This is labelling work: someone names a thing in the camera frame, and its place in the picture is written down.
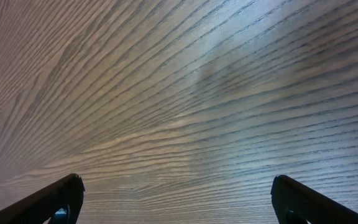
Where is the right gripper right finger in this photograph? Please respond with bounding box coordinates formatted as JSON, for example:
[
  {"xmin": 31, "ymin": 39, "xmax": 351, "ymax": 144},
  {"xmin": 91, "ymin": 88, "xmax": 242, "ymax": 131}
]
[{"xmin": 270, "ymin": 175, "xmax": 358, "ymax": 224}]

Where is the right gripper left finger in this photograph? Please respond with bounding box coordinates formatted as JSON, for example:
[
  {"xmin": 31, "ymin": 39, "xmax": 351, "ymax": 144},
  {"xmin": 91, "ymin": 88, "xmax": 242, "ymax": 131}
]
[{"xmin": 0, "ymin": 174, "xmax": 85, "ymax": 224}]

